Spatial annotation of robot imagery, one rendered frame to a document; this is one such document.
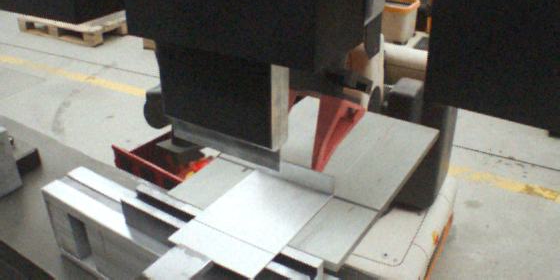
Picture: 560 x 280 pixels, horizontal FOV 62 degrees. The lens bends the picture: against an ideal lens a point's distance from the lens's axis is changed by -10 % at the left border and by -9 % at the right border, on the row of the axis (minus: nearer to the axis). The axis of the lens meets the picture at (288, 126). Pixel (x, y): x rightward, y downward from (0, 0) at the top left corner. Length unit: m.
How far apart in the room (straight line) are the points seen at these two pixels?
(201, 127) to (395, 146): 0.26
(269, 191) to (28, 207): 0.39
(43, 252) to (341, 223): 0.38
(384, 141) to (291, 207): 0.16
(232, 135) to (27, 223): 0.42
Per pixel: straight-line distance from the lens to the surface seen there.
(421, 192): 1.64
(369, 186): 0.49
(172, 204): 0.47
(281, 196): 0.47
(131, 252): 0.50
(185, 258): 0.40
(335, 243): 0.42
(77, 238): 0.59
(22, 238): 0.70
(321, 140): 0.46
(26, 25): 5.27
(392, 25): 1.51
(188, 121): 0.38
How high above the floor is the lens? 1.27
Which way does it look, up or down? 27 degrees down
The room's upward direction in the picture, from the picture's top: straight up
